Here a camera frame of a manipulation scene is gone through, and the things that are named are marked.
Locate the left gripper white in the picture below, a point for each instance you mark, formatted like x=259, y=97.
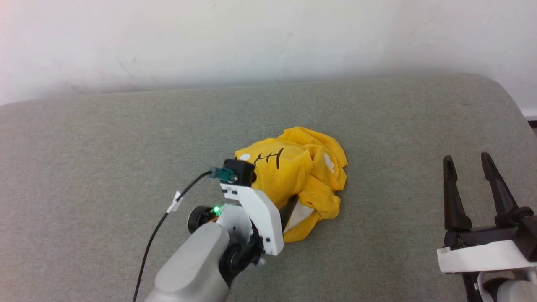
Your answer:
x=266, y=218

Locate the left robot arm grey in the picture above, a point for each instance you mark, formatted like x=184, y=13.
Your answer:
x=193, y=264

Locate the yellow t-shirt garment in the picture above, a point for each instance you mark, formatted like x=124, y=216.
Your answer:
x=293, y=167

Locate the wall baseboard strip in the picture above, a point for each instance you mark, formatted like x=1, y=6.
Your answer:
x=530, y=112

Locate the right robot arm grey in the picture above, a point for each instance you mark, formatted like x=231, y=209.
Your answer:
x=512, y=289

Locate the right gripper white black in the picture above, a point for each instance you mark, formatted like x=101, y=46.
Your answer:
x=486, y=251

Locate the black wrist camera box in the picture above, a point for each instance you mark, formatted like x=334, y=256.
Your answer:
x=240, y=171

